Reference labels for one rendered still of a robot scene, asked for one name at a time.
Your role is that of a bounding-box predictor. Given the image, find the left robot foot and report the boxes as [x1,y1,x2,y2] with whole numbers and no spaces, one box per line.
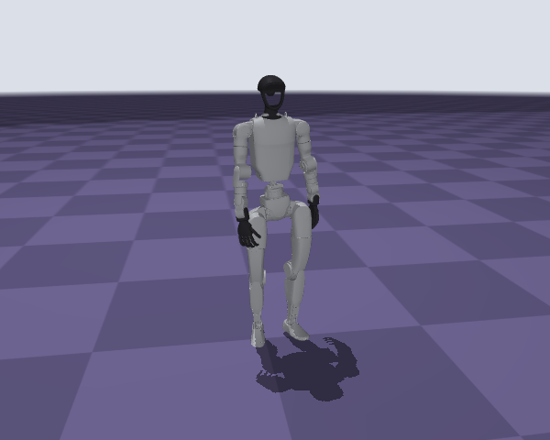
[282,319,310,341]

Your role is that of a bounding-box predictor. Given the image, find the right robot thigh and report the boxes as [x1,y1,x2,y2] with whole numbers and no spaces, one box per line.
[247,206,267,286]

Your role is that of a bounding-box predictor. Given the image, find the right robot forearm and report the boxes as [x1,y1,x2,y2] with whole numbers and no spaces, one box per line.
[233,165,248,219]

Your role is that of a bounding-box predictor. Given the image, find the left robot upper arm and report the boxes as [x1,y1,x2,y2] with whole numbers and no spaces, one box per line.
[293,119,317,172]

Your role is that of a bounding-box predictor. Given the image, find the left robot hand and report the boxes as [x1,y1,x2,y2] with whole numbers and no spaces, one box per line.
[307,194,319,229]

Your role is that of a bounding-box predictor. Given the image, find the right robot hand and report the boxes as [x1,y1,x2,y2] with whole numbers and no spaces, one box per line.
[236,207,261,248]

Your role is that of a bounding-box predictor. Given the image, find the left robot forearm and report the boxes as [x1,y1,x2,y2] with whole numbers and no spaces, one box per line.
[303,162,320,202]

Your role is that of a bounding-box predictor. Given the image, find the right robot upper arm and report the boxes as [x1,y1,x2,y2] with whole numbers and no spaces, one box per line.
[233,121,253,180]

